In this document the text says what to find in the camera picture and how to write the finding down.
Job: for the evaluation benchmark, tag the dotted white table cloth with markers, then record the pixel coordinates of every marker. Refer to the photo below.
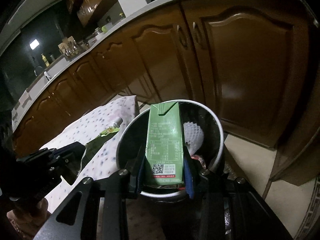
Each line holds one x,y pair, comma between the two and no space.
100,131

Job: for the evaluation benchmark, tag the white round trash bin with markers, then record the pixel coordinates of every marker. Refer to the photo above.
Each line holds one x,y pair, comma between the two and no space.
211,150

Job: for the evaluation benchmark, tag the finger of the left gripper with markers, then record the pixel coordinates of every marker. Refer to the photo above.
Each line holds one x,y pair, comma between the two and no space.
69,155

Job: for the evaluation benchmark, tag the yellow dish soap bottle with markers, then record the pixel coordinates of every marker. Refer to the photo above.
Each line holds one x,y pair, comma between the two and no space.
45,60

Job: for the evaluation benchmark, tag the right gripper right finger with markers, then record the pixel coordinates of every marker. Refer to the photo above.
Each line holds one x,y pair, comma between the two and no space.
188,174

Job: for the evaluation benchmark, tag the sink faucet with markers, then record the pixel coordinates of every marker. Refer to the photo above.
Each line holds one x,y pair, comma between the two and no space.
40,71

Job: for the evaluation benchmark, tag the brown wooden base cabinets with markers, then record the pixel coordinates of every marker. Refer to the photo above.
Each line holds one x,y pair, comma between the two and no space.
250,61

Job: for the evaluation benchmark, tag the person's left hand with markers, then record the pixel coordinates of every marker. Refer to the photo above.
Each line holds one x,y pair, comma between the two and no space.
27,224

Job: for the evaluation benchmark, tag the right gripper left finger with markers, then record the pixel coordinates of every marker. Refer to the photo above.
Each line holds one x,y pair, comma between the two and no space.
135,168

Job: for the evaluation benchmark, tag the utensil rack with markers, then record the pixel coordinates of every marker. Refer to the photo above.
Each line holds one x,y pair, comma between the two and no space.
69,48

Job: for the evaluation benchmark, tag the white kitchen countertop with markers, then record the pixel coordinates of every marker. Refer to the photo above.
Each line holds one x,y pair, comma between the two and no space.
34,91

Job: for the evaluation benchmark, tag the green drink carton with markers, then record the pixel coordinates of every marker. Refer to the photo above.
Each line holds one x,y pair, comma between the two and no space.
164,145

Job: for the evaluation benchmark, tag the green cup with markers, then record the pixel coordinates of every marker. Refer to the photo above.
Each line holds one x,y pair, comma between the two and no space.
105,28

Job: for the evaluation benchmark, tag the white paper cupcake liner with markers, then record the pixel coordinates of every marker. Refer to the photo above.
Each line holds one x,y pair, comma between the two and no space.
193,136

